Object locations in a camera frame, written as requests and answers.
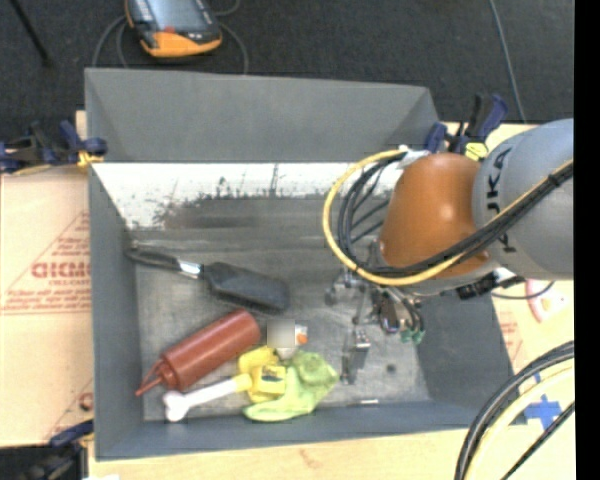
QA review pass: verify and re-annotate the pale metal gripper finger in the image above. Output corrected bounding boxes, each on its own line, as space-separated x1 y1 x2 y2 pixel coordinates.
340 327 372 386
323 272 369 306

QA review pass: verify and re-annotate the light green cloth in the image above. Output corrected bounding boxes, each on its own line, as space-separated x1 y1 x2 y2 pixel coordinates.
242 349 341 423

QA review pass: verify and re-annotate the black brush with metal collar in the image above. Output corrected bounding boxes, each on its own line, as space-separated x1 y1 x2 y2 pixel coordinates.
123 246 292 315

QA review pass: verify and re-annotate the yellow toy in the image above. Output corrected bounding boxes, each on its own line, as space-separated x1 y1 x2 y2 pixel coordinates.
236 345 288 404

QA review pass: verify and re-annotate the red-brown squeeze bottle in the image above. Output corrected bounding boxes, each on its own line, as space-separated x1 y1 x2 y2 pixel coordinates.
134 308 263 399

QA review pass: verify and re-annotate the white toy bone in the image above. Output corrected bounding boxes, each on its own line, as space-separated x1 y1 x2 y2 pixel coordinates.
161 373 252 424

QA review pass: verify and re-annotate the grey metal bin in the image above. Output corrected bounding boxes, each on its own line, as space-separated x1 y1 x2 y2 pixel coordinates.
83 67 516 460

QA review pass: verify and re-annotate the brown cardboard board red print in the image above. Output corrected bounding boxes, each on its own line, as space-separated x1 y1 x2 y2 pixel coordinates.
0 110 96 450

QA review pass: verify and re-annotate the black cylinder on white bracket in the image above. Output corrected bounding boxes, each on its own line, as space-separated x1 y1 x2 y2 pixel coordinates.
454 267 529 302

